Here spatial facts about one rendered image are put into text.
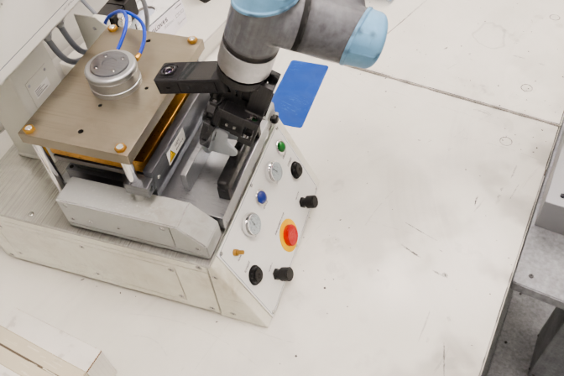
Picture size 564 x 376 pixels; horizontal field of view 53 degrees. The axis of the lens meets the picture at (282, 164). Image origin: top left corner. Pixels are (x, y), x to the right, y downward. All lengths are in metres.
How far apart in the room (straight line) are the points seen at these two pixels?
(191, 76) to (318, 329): 0.48
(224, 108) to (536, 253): 0.65
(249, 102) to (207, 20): 0.80
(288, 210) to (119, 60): 0.41
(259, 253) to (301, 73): 0.59
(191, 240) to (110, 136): 0.19
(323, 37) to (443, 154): 0.63
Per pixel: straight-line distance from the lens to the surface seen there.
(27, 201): 1.06
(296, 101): 1.36
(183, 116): 0.92
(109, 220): 0.92
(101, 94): 0.90
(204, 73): 0.81
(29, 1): 0.96
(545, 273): 1.14
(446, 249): 1.12
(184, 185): 0.91
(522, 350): 1.89
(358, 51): 0.71
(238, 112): 0.81
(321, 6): 0.70
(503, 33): 1.62
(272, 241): 1.02
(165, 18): 1.51
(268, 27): 0.69
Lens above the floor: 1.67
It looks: 49 degrees down
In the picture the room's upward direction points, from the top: 6 degrees counter-clockwise
